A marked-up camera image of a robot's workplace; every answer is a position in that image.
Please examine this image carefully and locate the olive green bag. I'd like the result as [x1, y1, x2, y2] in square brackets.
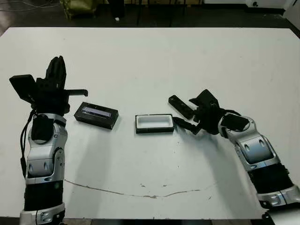
[60, 0, 97, 21]

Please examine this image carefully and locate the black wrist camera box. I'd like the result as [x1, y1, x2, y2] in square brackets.
[188, 89, 221, 110]
[9, 74, 39, 105]

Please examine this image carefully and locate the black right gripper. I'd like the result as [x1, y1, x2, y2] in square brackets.
[173, 103, 226, 136]

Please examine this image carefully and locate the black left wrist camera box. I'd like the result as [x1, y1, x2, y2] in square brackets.
[9, 74, 39, 105]

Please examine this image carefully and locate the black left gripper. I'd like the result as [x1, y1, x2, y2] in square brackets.
[32, 56, 89, 115]

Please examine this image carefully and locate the white cabinet with black knob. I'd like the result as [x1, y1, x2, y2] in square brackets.
[245, 0, 285, 8]

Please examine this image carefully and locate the black box lid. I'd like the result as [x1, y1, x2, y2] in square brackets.
[73, 101, 120, 130]

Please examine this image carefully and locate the white board panel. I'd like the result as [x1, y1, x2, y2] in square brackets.
[283, 0, 300, 38]

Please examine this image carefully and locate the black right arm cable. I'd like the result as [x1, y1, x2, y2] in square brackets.
[219, 107, 242, 116]

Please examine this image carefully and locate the black box with white insert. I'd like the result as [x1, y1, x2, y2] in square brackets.
[135, 113, 175, 135]

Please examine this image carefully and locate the black slim camera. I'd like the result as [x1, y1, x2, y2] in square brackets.
[168, 95, 195, 120]

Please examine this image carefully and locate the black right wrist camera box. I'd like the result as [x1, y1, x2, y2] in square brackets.
[188, 89, 221, 110]

